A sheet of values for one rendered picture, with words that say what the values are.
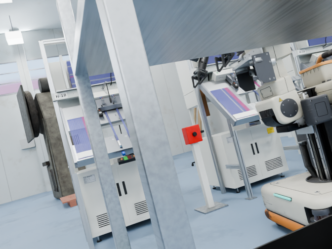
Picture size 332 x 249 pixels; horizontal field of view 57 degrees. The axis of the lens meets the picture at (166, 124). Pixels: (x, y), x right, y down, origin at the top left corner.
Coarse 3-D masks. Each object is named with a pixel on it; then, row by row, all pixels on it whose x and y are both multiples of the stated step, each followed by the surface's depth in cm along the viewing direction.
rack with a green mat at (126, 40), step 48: (96, 0) 31; (144, 0) 41; (192, 0) 45; (240, 0) 49; (288, 0) 55; (96, 48) 54; (144, 48) 29; (192, 48) 71; (240, 48) 83; (144, 96) 29; (96, 144) 68; (144, 144) 28; (144, 192) 30; (192, 240) 28
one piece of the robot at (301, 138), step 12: (324, 84) 165; (312, 96) 173; (324, 132) 172; (300, 144) 187; (312, 144) 176; (324, 144) 171; (312, 156) 181; (324, 156) 172; (312, 168) 186; (324, 168) 173; (324, 180) 175
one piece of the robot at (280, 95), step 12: (264, 48) 169; (276, 48) 170; (288, 48) 171; (276, 60) 170; (276, 72) 170; (264, 84) 177; (276, 84) 165; (288, 84) 166; (264, 96) 179; (276, 96) 165; (288, 96) 165; (264, 108) 174; (276, 108) 164; (288, 108) 164; (300, 108) 166; (288, 120) 164
